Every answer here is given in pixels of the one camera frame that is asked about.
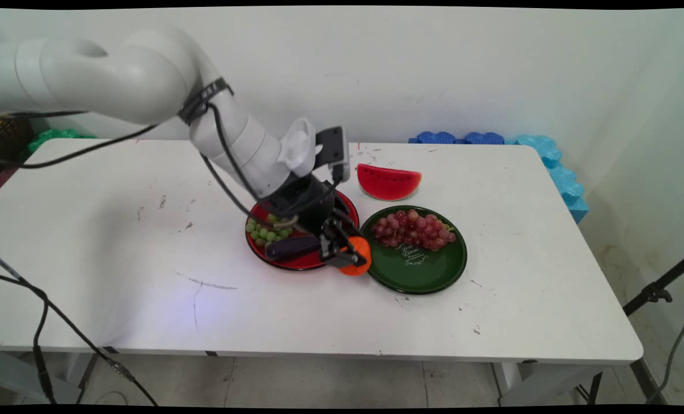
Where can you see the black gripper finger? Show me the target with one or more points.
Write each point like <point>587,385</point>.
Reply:
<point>333,250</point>
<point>347,227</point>

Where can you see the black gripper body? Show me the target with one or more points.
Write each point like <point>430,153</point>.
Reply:
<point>304,201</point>

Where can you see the orange toy fruit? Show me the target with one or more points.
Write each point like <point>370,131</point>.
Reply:
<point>361,246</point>

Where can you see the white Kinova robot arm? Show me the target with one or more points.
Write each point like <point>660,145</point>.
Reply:
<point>146,75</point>

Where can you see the red round plate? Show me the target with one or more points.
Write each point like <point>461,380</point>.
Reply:
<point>298,263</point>

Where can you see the purple toy eggplant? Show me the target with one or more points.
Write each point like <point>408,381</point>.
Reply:
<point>290,247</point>

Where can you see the green grape bunch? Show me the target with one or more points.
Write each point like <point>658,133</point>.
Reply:
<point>267,233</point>

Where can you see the red watermelon slice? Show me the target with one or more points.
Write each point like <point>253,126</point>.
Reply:
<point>388,184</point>

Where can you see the red grape bunch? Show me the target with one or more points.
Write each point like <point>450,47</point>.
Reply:
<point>413,230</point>

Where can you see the dark green round plate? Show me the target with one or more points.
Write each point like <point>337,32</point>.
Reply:
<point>428,270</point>

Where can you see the dark blue foam mat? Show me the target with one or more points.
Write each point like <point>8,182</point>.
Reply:
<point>434,138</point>
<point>482,138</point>

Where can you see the light blue foam mat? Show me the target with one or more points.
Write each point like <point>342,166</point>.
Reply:
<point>563,181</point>

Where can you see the green foam mat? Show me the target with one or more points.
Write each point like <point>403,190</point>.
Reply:
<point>54,138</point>

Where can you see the black tripod stand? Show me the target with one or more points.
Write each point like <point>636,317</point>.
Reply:
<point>655,293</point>

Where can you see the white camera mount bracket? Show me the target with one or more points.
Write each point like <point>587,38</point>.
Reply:
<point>298,146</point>

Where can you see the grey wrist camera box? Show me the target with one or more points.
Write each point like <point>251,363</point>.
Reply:
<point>333,149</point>

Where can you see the white table leg frame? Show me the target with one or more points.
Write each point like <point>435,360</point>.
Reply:
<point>540,385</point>
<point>14,379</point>

